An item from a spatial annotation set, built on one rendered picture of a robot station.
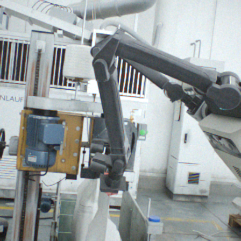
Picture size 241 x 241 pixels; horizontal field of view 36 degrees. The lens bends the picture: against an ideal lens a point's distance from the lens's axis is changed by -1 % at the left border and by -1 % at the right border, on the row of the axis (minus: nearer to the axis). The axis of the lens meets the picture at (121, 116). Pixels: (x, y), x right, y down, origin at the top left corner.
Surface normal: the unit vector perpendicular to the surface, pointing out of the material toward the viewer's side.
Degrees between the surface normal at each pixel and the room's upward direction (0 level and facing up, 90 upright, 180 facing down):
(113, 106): 121
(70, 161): 90
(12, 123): 90
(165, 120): 90
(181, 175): 90
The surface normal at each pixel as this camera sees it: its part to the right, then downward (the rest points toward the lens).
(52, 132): 0.54, 0.11
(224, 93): -0.25, 0.53
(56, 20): 0.14, 0.07
